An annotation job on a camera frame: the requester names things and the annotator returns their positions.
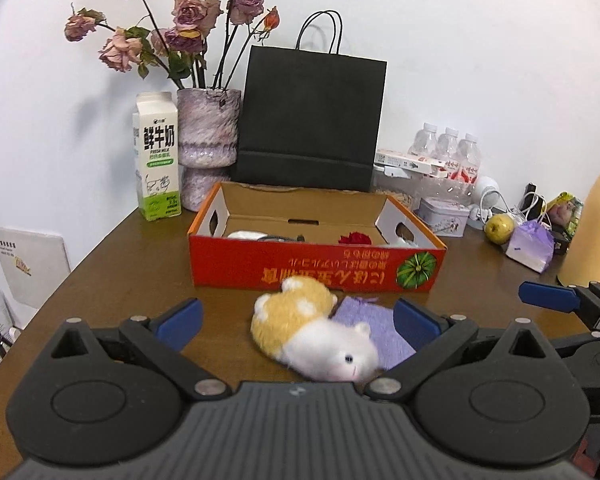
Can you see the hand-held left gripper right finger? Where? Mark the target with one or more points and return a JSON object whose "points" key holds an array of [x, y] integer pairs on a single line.
{"points": [[415, 325]]}

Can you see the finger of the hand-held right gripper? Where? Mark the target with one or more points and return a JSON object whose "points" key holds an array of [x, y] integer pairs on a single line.
{"points": [[547, 295]]}

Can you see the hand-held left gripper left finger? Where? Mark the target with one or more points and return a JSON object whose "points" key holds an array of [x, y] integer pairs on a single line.
{"points": [[180, 322]]}

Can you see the lavender cloth pouch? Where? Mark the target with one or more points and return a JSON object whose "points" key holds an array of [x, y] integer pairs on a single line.
{"points": [[380, 330]]}

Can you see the orange white plush hamster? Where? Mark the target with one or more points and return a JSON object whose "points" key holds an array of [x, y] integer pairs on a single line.
{"points": [[320, 340]]}

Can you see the red cardboard box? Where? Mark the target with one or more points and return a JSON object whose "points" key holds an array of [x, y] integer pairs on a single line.
{"points": [[305, 270]]}

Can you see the purple tissue pack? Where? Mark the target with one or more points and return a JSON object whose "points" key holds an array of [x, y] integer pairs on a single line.
{"points": [[530, 247]]}

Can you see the green apple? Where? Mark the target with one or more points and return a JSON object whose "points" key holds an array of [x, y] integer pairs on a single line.
{"points": [[500, 229]]}

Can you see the cream yellow thermos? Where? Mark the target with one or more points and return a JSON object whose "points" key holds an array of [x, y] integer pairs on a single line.
{"points": [[597, 230]]}

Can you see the colourful snack packet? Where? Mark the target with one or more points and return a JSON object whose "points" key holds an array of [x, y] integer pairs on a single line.
{"points": [[562, 207]]}

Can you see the black charger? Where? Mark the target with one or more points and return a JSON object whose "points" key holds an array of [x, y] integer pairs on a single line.
{"points": [[530, 197]]}

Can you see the red artificial flower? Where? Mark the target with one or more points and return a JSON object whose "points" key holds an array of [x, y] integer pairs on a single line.
{"points": [[357, 242]]}

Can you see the white mouse in box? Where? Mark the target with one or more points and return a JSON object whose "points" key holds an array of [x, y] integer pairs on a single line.
{"points": [[245, 235]]}

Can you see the printed white tin box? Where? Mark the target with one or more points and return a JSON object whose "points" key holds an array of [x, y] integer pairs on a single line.
{"points": [[442, 217]]}

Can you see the white robot-shaped desk fan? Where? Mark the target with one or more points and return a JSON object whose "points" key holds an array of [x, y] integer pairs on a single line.
{"points": [[487, 187]]}

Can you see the clear jar of seeds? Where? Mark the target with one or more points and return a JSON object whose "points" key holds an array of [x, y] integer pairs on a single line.
{"points": [[390, 185]]}

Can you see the white card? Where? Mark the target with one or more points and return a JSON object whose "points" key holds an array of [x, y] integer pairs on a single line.
{"points": [[30, 270]]}

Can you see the clear water bottle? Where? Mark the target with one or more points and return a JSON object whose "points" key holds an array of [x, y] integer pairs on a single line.
{"points": [[469, 155], [422, 142], [447, 145]]}

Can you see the white orange paper carton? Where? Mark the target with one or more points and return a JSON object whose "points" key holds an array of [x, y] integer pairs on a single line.
{"points": [[410, 162]]}

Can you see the white green milk carton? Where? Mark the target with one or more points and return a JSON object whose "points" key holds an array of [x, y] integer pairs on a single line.
{"points": [[157, 160]]}

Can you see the mottled purple vase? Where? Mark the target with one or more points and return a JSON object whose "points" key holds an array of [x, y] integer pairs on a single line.
{"points": [[207, 125]]}

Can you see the black paper bag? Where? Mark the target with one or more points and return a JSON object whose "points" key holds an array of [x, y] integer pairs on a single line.
{"points": [[305, 120]]}

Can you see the dried pink rose bouquet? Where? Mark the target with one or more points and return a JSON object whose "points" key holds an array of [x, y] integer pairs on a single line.
{"points": [[187, 15]]}

